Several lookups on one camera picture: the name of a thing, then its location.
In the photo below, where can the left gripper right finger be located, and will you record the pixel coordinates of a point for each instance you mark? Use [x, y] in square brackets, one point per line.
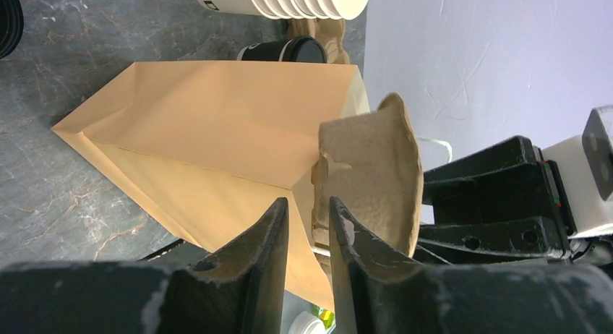
[378, 289]

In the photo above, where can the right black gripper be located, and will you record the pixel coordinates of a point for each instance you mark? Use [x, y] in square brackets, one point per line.
[500, 201]

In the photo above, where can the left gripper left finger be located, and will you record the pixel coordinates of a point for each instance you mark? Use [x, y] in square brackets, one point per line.
[237, 289]

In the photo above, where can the brown paper bag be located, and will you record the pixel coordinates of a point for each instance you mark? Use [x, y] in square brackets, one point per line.
[205, 147]

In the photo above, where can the black sleeved paper cup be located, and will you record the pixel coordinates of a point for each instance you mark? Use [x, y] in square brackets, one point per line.
[268, 51]

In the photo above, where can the black coffee lid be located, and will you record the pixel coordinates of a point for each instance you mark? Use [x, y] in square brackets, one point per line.
[304, 49]

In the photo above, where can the white cup outside cell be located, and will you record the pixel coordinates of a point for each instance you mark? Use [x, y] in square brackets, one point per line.
[307, 323]

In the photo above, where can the brown pulp cup carrier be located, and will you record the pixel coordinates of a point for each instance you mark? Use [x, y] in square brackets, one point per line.
[329, 33]

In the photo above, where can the stack of white paper cups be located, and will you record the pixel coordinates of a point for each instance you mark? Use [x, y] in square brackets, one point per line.
[290, 9]

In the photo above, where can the stack of black lids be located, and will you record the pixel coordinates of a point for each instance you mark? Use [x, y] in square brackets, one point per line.
[12, 26]

